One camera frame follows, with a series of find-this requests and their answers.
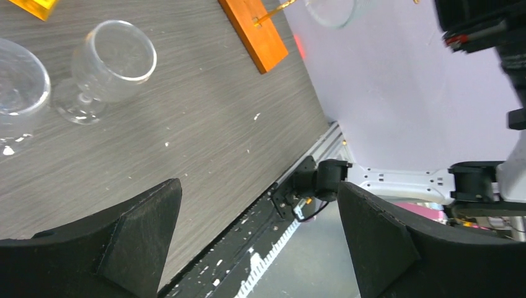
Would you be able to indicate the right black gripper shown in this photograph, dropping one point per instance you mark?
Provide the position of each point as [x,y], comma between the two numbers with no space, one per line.
[472,26]

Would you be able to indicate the gold wine glass rack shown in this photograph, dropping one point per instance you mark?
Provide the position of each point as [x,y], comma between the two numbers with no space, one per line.
[273,12]

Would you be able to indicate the wooden rack base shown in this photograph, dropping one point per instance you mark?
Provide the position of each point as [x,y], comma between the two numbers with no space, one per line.
[257,32]

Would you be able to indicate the clear wine glass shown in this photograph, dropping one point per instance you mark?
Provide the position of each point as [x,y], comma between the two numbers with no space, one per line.
[337,14]
[25,96]
[110,65]

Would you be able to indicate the yellow toy calculator block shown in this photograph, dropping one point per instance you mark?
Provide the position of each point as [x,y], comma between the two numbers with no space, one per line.
[41,9]

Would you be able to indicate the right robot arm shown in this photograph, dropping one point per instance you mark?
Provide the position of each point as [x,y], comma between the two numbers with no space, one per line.
[430,95]

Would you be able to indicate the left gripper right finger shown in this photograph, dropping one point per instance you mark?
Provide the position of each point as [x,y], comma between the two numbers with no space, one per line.
[398,253]

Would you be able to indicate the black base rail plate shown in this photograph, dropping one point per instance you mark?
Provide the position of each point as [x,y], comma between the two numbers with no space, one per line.
[235,260]

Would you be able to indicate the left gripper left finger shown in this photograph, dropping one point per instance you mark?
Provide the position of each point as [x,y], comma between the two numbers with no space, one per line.
[120,251]

